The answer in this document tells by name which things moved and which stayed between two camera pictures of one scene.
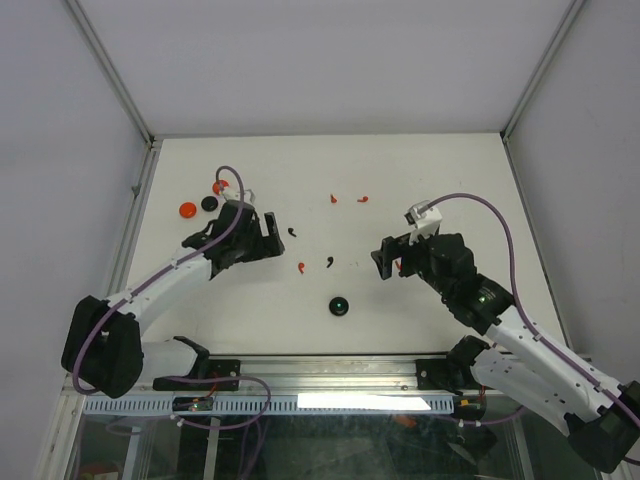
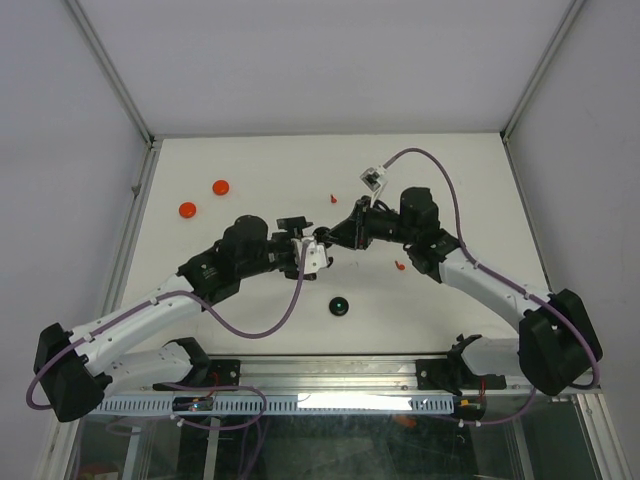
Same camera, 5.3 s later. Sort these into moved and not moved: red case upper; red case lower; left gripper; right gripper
Moved: right gripper; left gripper
Not moved: red case upper; red case lower
